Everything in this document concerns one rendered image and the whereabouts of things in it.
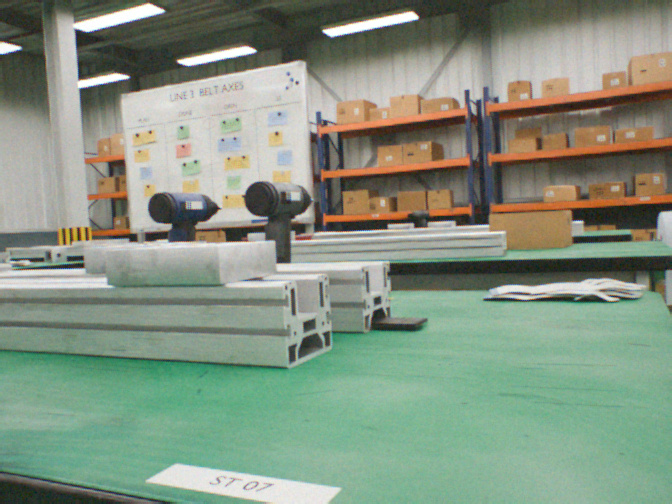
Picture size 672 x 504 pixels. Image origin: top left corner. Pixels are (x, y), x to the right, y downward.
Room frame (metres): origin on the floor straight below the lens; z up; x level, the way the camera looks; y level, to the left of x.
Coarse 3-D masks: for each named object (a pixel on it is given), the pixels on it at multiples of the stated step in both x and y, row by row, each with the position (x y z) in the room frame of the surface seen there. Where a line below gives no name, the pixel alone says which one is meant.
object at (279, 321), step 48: (0, 288) 0.78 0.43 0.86; (48, 288) 0.74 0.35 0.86; (96, 288) 0.70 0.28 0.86; (144, 288) 0.67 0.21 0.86; (192, 288) 0.64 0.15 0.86; (240, 288) 0.61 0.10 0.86; (288, 288) 0.60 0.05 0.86; (0, 336) 0.78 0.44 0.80; (48, 336) 0.74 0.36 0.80; (96, 336) 0.70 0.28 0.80; (144, 336) 0.67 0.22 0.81; (192, 336) 0.64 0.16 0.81; (240, 336) 0.61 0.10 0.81; (288, 336) 0.60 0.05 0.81
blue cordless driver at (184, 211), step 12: (168, 192) 1.13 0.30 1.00; (156, 204) 1.12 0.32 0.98; (168, 204) 1.11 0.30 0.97; (180, 204) 1.13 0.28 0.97; (192, 204) 1.16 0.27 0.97; (204, 204) 1.20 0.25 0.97; (216, 204) 1.26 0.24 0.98; (156, 216) 1.12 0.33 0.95; (168, 216) 1.11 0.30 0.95; (180, 216) 1.14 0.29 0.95; (192, 216) 1.17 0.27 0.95; (204, 216) 1.20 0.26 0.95; (180, 228) 1.15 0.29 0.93; (192, 228) 1.18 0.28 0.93; (168, 240) 1.15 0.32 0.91; (180, 240) 1.15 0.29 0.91; (192, 240) 1.18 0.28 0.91
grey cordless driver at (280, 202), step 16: (256, 192) 0.99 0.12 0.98; (272, 192) 0.98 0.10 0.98; (288, 192) 1.02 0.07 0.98; (304, 192) 1.09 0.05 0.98; (256, 208) 0.99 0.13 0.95; (272, 208) 0.98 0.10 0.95; (288, 208) 1.03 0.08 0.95; (304, 208) 1.09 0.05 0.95; (272, 224) 1.02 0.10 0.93; (288, 224) 1.04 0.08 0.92; (272, 240) 1.01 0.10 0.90; (288, 240) 1.04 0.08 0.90; (288, 256) 1.03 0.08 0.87
